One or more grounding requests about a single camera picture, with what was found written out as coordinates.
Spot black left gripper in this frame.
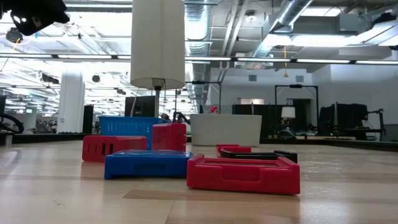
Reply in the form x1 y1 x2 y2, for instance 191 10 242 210
0 0 71 37

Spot red USB wall charger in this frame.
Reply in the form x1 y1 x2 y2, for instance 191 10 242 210
151 123 188 152
81 134 148 163

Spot red tray front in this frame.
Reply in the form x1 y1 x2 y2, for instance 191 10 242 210
186 154 301 196

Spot white building pillar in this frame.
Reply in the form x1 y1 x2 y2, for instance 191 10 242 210
57 72 86 134

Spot black upright panel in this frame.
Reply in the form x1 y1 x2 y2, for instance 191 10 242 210
82 105 95 134

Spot white shade table lamp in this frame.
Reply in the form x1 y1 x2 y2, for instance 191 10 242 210
129 0 187 118

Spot blue plastic tray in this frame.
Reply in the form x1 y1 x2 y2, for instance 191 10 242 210
98 116 170 151

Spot long ceiling light strip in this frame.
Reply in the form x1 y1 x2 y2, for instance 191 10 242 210
185 56 233 62
295 58 351 65
354 60 398 66
236 57 292 63

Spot grey plastic bin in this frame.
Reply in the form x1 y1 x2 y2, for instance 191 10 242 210
189 113 262 147

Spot black red flat tray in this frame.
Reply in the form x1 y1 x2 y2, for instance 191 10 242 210
220 149 299 164

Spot small white shade lamp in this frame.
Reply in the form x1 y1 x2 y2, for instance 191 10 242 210
280 106 297 130

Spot black monitor pair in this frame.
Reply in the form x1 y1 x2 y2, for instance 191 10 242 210
318 103 369 131

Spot black cable loop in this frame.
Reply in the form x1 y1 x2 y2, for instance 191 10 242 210
0 113 25 134

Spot black metal table frame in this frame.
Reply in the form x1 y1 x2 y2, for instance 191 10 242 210
0 132 398 153

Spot corrugated silver duct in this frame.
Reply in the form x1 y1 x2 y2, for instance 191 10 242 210
185 0 210 110

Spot black metal frame stand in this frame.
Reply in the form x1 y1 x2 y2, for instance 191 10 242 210
185 81 222 114
274 84 320 131

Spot silver ventilation duct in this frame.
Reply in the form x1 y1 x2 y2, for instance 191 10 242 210
245 0 315 63

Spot yellow hanging cord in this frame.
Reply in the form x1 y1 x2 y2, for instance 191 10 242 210
283 46 289 78

